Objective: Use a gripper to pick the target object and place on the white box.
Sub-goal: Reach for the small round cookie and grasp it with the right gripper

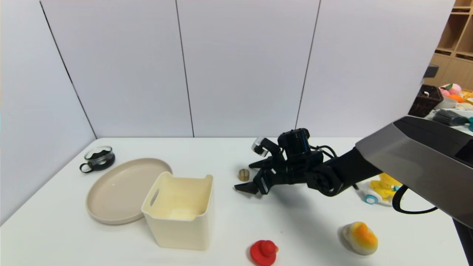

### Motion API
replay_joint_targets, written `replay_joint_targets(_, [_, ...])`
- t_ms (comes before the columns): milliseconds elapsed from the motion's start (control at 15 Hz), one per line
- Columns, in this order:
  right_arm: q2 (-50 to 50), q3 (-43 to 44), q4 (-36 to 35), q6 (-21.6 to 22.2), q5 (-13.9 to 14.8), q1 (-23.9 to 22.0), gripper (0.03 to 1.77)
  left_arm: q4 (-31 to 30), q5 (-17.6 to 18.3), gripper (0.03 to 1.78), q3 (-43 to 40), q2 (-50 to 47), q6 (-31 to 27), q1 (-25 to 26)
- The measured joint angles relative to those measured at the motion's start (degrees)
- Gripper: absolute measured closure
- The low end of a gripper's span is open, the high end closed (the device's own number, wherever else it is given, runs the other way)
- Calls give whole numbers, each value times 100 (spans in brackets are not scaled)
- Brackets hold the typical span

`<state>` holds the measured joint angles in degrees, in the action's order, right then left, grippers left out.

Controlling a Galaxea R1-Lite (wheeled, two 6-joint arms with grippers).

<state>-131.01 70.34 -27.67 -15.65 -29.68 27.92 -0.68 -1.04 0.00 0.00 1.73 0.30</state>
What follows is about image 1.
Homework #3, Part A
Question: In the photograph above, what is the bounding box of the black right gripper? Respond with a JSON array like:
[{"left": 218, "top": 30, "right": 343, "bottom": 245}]
[{"left": 234, "top": 156, "right": 290, "bottom": 195}]

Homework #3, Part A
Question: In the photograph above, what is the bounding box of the cream plastic storage box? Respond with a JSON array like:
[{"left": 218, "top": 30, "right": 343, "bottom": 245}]
[{"left": 142, "top": 171, "right": 214, "bottom": 250}]

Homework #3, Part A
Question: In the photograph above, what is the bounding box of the red rubber duck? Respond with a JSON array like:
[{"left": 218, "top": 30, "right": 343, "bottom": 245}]
[{"left": 249, "top": 240, "right": 279, "bottom": 266}]

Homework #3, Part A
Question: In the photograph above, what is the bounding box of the orange and white stone toy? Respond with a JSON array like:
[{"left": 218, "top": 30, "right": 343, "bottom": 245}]
[{"left": 341, "top": 221, "right": 378, "bottom": 256}]

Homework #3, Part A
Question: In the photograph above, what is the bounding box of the yellow duck toy on car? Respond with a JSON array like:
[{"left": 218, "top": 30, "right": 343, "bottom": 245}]
[{"left": 360, "top": 173, "right": 403, "bottom": 206}]

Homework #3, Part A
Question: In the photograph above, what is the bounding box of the beige round plate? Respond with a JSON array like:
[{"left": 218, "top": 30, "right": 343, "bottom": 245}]
[{"left": 86, "top": 158, "right": 173, "bottom": 225}]

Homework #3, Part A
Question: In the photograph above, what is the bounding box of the dark wicker basket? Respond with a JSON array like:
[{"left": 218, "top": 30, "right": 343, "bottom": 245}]
[{"left": 408, "top": 85, "right": 443, "bottom": 118}]

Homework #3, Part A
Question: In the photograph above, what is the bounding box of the white side table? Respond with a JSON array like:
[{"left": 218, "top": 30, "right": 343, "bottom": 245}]
[{"left": 424, "top": 109, "right": 473, "bottom": 136}]

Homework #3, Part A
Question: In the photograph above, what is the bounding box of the black brush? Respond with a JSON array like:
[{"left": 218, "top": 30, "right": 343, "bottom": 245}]
[{"left": 432, "top": 109, "right": 470, "bottom": 127}]

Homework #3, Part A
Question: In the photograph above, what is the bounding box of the white bowl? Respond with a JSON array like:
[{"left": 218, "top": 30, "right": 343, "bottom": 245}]
[{"left": 434, "top": 97, "right": 458, "bottom": 110}]

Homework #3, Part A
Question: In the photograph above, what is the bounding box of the pink peach plush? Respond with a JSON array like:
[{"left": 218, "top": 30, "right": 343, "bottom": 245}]
[{"left": 439, "top": 83, "right": 462, "bottom": 97}]

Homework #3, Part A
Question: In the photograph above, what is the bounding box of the wooden shelf unit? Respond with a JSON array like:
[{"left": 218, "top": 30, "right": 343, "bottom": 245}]
[{"left": 423, "top": 0, "right": 473, "bottom": 91}]

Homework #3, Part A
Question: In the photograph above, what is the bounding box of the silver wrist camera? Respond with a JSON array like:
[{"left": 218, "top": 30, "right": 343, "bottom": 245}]
[{"left": 252, "top": 136, "right": 281, "bottom": 158}]

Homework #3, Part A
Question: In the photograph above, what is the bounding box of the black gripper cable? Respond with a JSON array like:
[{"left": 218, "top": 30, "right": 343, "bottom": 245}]
[{"left": 310, "top": 144, "right": 337, "bottom": 160}]

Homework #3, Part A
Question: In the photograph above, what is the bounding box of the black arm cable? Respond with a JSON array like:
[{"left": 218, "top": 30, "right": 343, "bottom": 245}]
[{"left": 392, "top": 184, "right": 439, "bottom": 215}]

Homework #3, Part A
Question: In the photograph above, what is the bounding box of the glass cup with black handle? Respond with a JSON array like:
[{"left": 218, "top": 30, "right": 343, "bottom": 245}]
[{"left": 79, "top": 146, "right": 116, "bottom": 174}]

